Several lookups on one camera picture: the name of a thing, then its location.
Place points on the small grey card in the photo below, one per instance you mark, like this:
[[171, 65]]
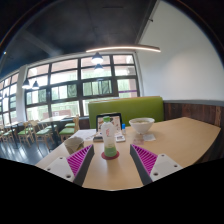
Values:
[[120, 138]]

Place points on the black-framed window wall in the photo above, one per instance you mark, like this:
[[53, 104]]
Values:
[[66, 91]]

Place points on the white paper sheet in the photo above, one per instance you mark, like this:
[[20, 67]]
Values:
[[85, 134]]

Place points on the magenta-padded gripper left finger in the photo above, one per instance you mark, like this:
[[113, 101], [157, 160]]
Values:
[[58, 165]]

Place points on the white paper napkin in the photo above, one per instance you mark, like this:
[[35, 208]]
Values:
[[149, 137]]

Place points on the flat round red coaster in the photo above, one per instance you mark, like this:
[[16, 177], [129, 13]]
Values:
[[104, 156]]

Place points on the white ceramic bowl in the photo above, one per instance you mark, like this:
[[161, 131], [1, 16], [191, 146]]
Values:
[[141, 125]]

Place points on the small brown packet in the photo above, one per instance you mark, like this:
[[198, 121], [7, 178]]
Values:
[[138, 141]]

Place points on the wooden dining table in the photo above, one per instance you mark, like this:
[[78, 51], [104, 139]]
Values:
[[55, 119]]

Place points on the black-framed tablet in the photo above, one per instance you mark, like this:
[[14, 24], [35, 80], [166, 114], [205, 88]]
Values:
[[116, 121]]

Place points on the clear green-capped drink bottle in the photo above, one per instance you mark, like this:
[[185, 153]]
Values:
[[109, 138]]

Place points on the small blue-capped bottle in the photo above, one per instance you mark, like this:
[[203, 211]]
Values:
[[123, 129]]

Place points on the dark pendant ceiling lamps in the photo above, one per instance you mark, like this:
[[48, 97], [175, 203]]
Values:
[[97, 58]]

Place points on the curved linear ceiling light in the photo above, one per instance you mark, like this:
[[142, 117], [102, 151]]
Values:
[[123, 48]]

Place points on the wooden chairs with green seats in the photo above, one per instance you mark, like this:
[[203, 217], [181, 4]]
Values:
[[41, 131]]

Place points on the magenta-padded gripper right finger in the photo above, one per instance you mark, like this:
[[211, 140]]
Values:
[[163, 165]]

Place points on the green upholstered bench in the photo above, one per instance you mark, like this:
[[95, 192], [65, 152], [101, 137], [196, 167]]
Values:
[[133, 108]]

